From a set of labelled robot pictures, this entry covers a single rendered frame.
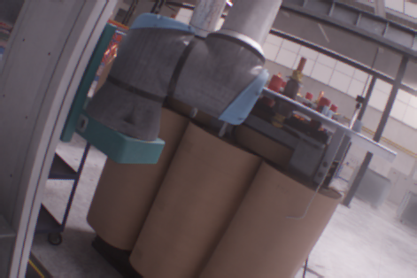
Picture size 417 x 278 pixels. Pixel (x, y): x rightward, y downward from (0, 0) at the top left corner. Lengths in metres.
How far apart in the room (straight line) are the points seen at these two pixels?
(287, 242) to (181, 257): 0.56
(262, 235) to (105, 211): 0.96
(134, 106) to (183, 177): 0.97
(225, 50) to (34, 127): 0.47
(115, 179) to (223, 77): 1.35
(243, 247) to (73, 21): 1.18
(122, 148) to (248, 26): 0.38
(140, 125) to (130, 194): 1.20
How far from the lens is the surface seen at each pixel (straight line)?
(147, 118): 0.78
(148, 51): 0.76
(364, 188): 13.45
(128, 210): 1.97
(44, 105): 0.79
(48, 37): 0.86
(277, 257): 1.53
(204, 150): 1.64
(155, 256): 1.84
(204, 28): 1.07
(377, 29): 10.12
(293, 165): 1.50
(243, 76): 0.74
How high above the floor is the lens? 1.27
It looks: 7 degrees down
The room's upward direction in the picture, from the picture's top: 25 degrees clockwise
